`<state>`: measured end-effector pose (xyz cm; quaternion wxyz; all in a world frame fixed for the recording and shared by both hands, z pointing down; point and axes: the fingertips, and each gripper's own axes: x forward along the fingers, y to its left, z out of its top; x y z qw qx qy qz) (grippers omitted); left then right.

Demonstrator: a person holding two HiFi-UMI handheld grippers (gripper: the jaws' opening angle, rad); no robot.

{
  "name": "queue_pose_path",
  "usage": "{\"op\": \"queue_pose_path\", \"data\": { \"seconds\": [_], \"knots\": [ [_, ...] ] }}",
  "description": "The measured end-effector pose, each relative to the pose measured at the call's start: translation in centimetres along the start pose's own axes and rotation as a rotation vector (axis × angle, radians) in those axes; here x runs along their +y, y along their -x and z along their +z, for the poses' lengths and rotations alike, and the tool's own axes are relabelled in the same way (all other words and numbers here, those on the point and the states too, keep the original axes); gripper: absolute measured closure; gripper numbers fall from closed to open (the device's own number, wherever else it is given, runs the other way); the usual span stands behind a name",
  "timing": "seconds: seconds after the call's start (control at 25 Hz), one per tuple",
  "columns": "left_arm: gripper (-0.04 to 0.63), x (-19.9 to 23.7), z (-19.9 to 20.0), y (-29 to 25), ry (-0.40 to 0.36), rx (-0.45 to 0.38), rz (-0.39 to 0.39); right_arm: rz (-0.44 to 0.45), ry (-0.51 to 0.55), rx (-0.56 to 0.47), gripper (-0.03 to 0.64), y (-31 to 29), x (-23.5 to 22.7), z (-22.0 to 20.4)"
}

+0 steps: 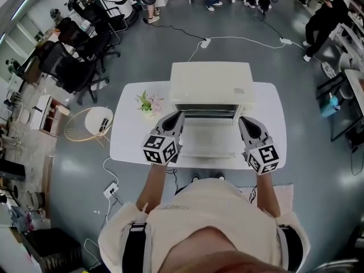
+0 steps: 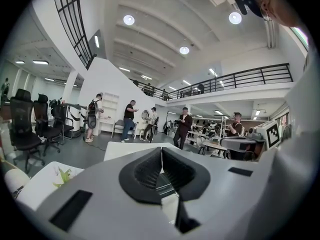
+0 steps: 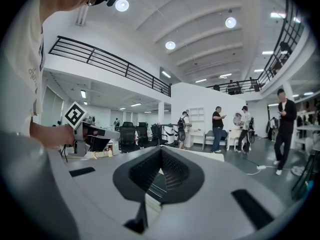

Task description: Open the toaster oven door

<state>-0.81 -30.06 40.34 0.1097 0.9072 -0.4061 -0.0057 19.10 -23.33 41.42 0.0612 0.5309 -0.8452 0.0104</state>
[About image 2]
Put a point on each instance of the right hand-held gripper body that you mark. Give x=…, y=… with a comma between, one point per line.
x=271, y=134

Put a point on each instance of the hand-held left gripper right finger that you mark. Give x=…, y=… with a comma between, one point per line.
x=187, y=181

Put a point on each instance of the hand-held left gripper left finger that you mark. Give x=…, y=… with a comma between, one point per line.
x=140, y=181

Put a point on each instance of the white open shelf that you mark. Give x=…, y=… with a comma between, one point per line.
x=110, y=109

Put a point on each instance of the person's white shirt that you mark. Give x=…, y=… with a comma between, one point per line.
x=295, y=159

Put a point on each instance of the grey folding chair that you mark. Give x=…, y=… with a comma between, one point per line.
x=120, y=126

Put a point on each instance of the black mezzanine railing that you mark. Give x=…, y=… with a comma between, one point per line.
x=237, y=79

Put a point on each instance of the green plant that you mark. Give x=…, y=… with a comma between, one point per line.
x=63, y=175

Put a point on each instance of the white desk with plant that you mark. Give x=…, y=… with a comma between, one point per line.
x=42, y=184

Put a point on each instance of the black mesh office chair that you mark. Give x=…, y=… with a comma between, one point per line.
x=61, y=120
x=23, y=131
x=45, y=126

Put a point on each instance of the round ceiling lamp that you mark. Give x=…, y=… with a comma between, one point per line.
x=128, y=20
x=235, y=18
x=184, y=50

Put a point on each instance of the person's head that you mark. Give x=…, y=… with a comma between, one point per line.
x=280, y=4

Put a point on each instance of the rectangular ceiling light panel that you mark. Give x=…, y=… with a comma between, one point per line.
x=40, y=62

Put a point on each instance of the black grid railing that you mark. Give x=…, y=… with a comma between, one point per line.
x=72, y=24

